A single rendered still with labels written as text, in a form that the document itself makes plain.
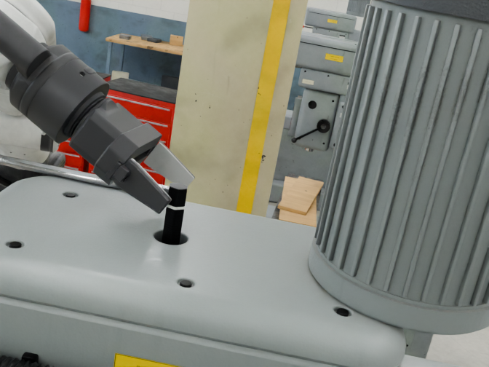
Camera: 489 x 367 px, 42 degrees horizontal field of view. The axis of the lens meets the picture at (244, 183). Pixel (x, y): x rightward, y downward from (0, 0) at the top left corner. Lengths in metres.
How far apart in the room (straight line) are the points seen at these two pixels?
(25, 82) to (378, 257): 0.40
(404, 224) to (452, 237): 0.04
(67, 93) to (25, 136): 0.29
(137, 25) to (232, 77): 7.65
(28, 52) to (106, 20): 9.44
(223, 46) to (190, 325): 1.86
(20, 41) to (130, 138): 0.15
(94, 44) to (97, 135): 9.55
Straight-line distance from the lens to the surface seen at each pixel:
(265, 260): 0.67
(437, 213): 0.57
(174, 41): 9.53
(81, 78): 0.71
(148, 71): 10.03
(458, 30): 0.54
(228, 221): 0.75
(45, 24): 0.75
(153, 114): 5.36
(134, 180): 0.66
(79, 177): 0.81
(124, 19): 10.04
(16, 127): 0.97
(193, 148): 2.47
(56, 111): 0.70
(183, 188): 0.66
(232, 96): 2.40
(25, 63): 0.69
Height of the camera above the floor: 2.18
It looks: 19 degrees down
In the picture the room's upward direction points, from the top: 10 degrees clockwise
